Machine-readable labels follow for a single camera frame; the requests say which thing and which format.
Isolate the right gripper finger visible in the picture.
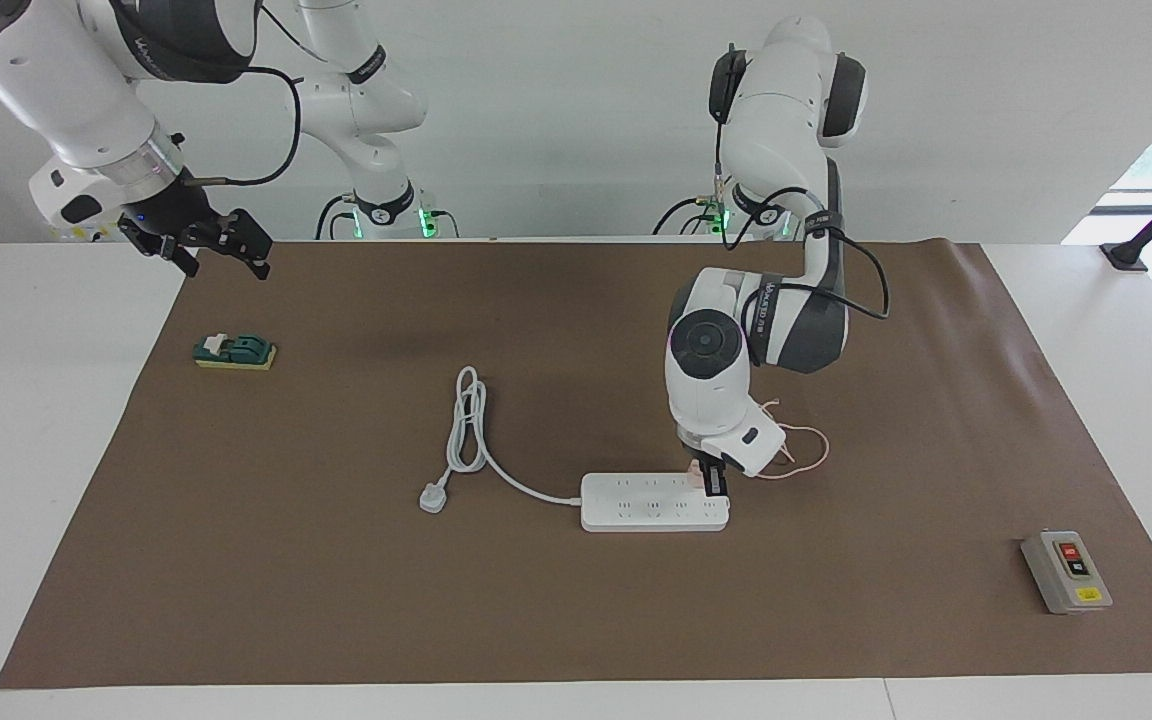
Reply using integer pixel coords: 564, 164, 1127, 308
141, 238, 200, 278
219, 208, 273, 281

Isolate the pink charging cable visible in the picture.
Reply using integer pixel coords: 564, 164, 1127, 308
751, 398, 829, 481

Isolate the white power strip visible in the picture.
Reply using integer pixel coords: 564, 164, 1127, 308
580, 472, 732, 533

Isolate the brown paper table mat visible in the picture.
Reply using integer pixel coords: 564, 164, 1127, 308
0, 238, 1152, 691

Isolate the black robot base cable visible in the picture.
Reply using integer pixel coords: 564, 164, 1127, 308
316, 193, 459, 241
652, 193, 732, 236

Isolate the green knife switch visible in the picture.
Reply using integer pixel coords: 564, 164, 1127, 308
192, 332, 279, 373

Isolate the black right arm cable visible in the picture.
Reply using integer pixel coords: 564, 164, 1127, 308
181, 65, 305, 189

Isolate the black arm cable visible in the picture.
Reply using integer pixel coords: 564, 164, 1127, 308
181, 65, 305, 189
711, 45, 892, 323

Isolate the white power strip cable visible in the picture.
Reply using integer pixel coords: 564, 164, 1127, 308
446, 366, 585, 504

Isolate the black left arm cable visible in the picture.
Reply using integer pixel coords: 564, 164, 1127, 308
711, 45, 892, 323

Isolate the grey on-off switch box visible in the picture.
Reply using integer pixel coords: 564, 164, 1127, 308
1020, 530, 1114, 615

